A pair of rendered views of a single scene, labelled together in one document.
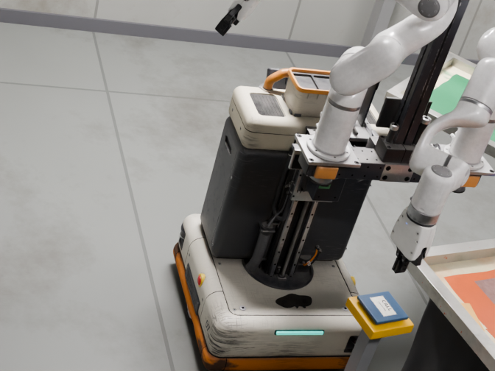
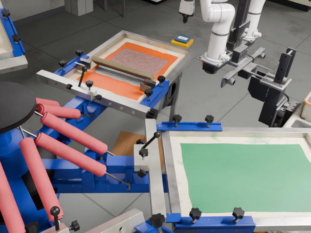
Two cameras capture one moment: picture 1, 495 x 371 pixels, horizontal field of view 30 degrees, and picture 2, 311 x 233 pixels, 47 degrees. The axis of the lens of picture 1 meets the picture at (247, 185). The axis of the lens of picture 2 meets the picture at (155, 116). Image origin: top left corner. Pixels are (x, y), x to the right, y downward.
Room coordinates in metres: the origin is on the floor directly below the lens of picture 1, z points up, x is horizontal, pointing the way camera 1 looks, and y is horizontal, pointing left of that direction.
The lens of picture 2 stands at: (3.83, -1.86, 2.10)
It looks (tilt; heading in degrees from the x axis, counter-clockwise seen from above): 38 degrees down; 147
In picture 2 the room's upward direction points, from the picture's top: 5 degrees clockwise
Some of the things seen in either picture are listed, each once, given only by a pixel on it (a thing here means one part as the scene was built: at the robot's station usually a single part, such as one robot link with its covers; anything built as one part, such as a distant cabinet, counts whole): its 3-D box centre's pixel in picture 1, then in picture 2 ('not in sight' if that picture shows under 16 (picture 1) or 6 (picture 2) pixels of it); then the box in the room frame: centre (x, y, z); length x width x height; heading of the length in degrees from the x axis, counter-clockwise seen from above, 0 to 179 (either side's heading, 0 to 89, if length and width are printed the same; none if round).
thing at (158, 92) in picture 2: not in sight; (154, 96); (2.44, -0.99, 0.98); 0.30 x 0.05 x 0.07; 125
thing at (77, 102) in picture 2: not in sight; (77, 104); (2.40, -1.41, 1.02); 0.17 x 0.06 x 0.05; 125
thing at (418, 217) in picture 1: (422, 209); not in sight; (1.86, -0.41, 1.28); 0.09 x 0.07 x 0.03; 35
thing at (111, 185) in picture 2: not in sight; (155, 183); (2.94, -1.26, 0.90); 1.24 x 0.06 x 0.06; 65
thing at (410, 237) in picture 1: (415, 230); (187, 5); (1.86, -0.42, 1.22); 0.10 x 0.08 x 0.11; 35
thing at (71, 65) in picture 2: not in sight; (71, 68); (1.99, -1.31, 0.98); 0.30 x 0.05 x 0.07; 125
